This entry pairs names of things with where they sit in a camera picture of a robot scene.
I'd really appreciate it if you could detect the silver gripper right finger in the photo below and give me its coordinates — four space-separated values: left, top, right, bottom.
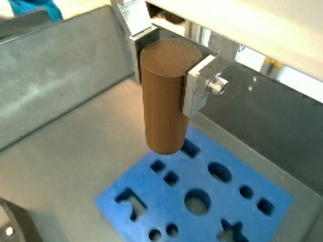
182 34 240 118

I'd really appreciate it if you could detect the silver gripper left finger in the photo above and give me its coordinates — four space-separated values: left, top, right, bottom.
109 0 158 85

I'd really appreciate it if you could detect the brown round cylinder peg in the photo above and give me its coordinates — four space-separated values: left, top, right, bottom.
140 39 201 155

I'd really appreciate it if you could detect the blue cloth in background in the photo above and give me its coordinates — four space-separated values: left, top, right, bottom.
8 0 62 23

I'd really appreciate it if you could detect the blue shape sorting board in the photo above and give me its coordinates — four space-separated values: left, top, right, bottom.
94 127 292 242

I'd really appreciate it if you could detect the dark grey bracket corner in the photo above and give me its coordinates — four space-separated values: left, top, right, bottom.
0 198 42 242

